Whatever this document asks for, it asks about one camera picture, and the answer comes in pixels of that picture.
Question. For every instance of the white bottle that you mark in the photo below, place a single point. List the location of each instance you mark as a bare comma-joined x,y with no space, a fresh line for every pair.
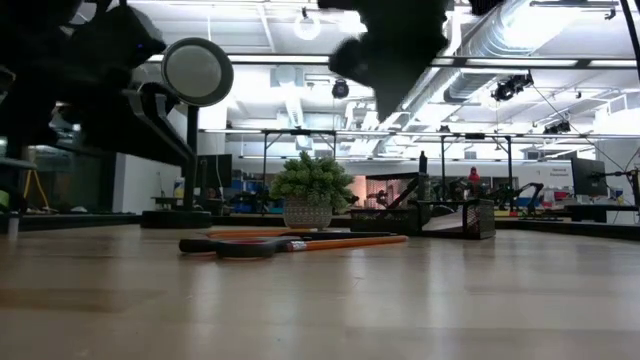
179,189

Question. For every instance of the black background rig frame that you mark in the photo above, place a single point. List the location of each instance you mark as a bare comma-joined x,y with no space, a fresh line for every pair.
300,132
475,135

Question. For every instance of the black desk lamp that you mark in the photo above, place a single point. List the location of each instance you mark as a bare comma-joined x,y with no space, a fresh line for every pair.
197,72

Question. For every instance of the small white post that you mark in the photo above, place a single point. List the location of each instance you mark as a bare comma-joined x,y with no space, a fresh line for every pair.
13,227

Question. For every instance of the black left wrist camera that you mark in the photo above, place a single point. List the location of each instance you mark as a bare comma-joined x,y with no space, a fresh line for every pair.
130,35

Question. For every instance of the pink sticky note pad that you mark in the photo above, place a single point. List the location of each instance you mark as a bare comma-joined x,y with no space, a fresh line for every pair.
447,222

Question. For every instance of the green artificial potted plant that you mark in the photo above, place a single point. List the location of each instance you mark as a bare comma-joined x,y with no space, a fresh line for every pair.
312,180

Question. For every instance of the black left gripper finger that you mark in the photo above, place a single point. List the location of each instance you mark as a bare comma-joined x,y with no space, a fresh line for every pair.
162,137
165,97

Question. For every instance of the black background desk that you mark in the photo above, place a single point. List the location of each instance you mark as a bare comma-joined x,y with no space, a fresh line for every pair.
600,209

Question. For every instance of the black overhead rig beam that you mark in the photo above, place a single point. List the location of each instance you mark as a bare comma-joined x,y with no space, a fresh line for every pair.
582,63

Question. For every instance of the black mesh desk organizer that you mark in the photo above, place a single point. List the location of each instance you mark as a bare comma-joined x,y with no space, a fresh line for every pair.
480,220

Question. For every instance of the black background robot arm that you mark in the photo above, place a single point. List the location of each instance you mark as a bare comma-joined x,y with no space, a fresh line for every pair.
530,189

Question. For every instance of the black computer monitor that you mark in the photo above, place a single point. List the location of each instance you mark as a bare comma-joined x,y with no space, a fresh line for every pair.
589,177
220,170

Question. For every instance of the black aluminium table frame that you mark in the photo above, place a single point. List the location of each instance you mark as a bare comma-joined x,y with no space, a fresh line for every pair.
75,220

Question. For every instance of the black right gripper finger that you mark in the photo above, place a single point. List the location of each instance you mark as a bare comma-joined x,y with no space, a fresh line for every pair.
412,75
387,95

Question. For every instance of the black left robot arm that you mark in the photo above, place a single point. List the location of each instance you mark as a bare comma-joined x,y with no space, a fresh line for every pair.
45,30

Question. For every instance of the person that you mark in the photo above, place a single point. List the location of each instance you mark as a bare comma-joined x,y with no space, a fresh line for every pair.
474,176

